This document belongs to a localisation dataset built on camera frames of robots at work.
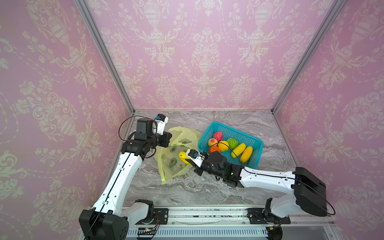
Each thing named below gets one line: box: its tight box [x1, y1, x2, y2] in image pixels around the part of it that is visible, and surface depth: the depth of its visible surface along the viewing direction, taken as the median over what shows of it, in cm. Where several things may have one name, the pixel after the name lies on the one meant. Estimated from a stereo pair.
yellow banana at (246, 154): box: [240, 146, 253, 164], surface depth 94 cm
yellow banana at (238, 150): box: [231, 143, 246, 158], surface depth 96 cm
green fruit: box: [227, 137, 239, 150], surface depth 97 cm
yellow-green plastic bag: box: [154, 126, 201, 185], surface depth 82 cm
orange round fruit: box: [209, 145, 221, 154], surface depth 94 cm
